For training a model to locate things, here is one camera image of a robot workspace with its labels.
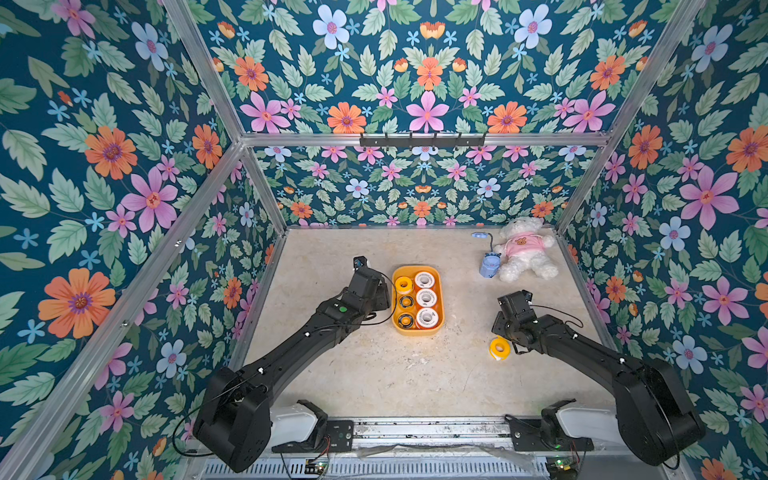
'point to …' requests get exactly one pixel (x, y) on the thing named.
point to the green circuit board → (313, 467)
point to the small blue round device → (480, 235)
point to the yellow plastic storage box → (439, 306)
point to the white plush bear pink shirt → (524, 249)
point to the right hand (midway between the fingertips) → (502, 325)
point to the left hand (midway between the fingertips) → (383, 289)
